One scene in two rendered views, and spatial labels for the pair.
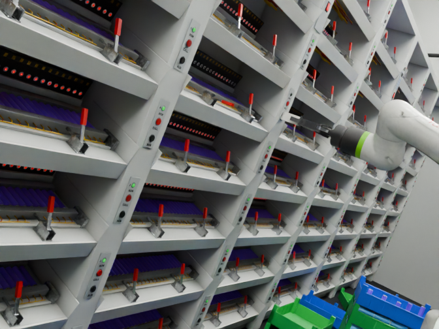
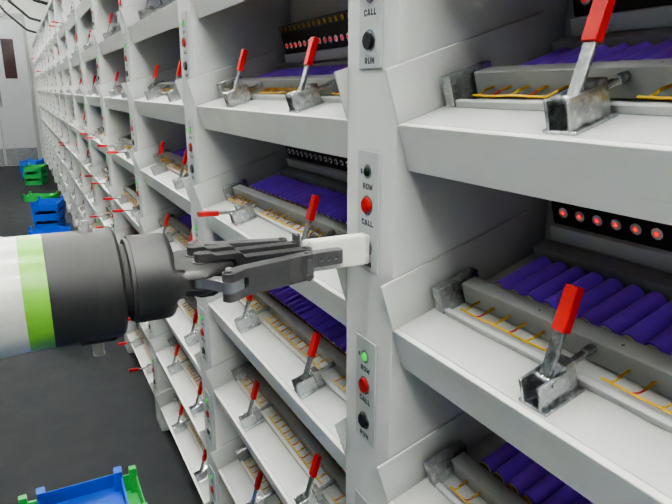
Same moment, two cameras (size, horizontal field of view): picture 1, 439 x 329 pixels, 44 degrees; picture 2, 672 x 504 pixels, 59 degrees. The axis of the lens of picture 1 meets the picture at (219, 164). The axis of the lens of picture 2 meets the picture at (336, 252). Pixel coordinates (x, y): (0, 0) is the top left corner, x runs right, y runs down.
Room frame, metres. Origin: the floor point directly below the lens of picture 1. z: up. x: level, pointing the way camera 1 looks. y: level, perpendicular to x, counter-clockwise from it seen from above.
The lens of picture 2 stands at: (2.26, -0.64, 1.12)
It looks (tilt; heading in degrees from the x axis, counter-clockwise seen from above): 15 degrees down; 126
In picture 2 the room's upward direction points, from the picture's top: straight up
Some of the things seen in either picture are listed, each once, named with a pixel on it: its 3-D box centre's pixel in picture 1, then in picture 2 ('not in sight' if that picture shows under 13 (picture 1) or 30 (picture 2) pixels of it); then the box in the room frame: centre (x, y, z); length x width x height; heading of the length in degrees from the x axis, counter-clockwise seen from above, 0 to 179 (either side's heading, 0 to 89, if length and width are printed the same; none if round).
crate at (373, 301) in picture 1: (394, 303); not in sight; (2.19, -0.87, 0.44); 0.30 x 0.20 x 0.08; 78
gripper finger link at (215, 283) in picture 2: not in sight; (209, 281); (1.89, -0.31, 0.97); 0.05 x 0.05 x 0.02; 62
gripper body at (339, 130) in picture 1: (332, 133); (178, 273); (1.85, -0.31, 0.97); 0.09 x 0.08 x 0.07; 63
